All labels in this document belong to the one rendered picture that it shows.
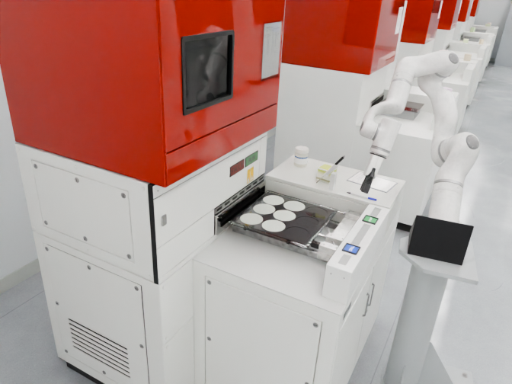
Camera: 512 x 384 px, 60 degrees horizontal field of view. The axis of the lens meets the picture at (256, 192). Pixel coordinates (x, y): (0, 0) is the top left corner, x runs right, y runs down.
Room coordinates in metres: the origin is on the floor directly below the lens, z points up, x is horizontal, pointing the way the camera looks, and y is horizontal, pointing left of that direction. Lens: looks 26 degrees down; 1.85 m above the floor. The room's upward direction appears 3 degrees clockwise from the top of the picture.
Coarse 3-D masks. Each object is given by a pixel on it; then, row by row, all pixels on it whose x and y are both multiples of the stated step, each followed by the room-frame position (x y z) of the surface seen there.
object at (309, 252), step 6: (234, 228) 1.69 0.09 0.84; (240, 228) 1.67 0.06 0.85; (246, 234) 1.66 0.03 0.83; (252, 234) 1.65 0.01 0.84; (258, 234) 1.63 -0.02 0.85; (264, 240) 1.62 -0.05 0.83; (270, 240) 1.60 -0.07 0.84; (276, 240) 1.59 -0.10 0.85; (282, 246) 1.58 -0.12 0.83; (288, 246) 1.57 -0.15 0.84; (294, 246) 1.55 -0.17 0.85; (300, 252) 1.54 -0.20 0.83; (306, 252) 1.53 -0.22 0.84; (312, 252) 1.52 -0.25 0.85; (318, 258) 1.50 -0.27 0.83
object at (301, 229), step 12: (252, 204) 1.81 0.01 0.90; (312, 204) 1.84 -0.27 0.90; (240, 216) 1.69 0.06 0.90; (264, 216) 1.70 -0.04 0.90; (300, 216) 1.72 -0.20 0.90; (312, 216) 1.72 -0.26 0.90; (324, 216) 1.73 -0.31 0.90; (288, 228) 1.61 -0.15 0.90; (300, 228) 1.62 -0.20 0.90; (312, 228) 1.62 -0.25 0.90; (300, 240) 1.52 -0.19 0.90
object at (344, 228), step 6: (342, 222) 1.72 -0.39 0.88; (348, 222) 1.72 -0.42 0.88; (354, 222) 1.72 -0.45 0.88; (336, 228) 1.67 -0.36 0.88; (342, 228) 1.67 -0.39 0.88; (348, 228) 1.67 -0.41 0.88; (336, 234) 1.61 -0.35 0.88; (342, 234) 1.62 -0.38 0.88; (318, 252) 1.47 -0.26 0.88; (324, 258) 1.46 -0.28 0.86
